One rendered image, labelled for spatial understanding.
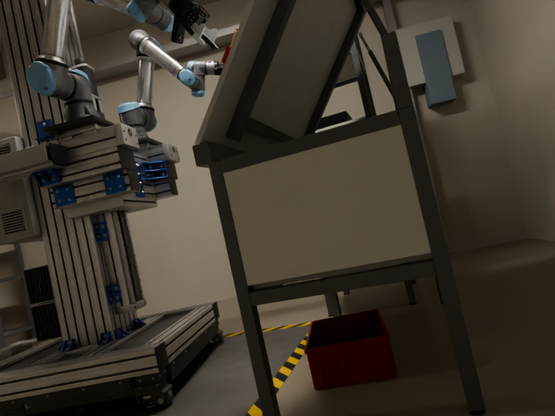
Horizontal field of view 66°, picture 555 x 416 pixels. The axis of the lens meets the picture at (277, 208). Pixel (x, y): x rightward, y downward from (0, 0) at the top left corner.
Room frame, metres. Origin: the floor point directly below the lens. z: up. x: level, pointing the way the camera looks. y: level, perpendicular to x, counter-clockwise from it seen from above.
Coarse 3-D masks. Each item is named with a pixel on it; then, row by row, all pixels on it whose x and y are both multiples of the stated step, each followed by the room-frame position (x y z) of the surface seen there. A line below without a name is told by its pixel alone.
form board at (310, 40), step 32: (256, 0) 1.19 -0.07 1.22; (320, 0) 1.61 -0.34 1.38; (352, 0) 1.94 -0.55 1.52; (256, 32) 1.27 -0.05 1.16; (288, 32) 1.48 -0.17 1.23; (320, 32) 1.76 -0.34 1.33; (288, 64) 1.60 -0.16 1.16; (320, 64) 1.94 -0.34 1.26; (224, 96) 1.27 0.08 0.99; (288, 96) 1.75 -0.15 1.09; (224, 128) 1.36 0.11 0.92; (288, 128) 1.93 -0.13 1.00
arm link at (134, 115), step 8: (128, 104) 2.22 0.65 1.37; (136, 104) 2.25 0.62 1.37; (120, 112) 2.23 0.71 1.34; (128, 112) 2.22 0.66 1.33; (136, 112) 2.24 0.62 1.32; (144, 112) 2.31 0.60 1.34; (120, 120) 2.25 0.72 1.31; (128, 120) 2.22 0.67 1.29; (136, 120) 2.23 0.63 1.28; (144, 120) 2.31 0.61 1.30
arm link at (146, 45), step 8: (136, 32) 2.23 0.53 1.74; (144, 32) 2.24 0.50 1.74; (136, 40) 2.21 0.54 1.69; (144, 40) 2.20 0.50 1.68; (152, 40) 2.25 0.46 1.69; (136, 48) 2.23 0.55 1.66; (144, 48) 2.22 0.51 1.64; (152, 48) 2.20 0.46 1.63; (160, 48) 2.23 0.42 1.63; (152, 56) 2.21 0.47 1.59; (160, 56) 2.20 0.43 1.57; (168, 56) 2.20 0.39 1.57; (160, 64) 2.22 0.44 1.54; (168, 64) 2.19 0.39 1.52; (176, 64) 2.19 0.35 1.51; (168, 72) 2.22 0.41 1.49; (176, 72) 2.19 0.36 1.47; (184, 72) 2.16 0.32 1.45; (184, 80) 2.16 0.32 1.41; (192, 80) 2.18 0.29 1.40; (192, 88) 2.26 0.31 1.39
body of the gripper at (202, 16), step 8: (176, 0) 1.46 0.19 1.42; (184, 0) 1.46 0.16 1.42; (192, 0) 1.47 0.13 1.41; (176, 8) 1.49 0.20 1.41; (184, 8) 1.47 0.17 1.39; (192, 8) 1.45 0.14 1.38; (200, 8) 1.47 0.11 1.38; (184, 16) 1.46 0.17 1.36; (192, 16) 1.46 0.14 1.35; (200, 16) 1.45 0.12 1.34; (208, 16) 1.48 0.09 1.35; (200, 24) 1.50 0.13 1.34
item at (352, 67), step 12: (360, 48) 2.82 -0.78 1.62; (348, 60) 2.50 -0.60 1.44; (360, 60) 2.49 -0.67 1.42; (348, 72) 2.72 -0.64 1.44; (360, 72) 2.30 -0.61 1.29; (336, 84) 2.89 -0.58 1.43; (360, 84) 2.31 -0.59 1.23; (372, 108) 2.83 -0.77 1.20; (360, 120) 2.32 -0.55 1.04; (408, 288) 2.30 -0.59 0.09
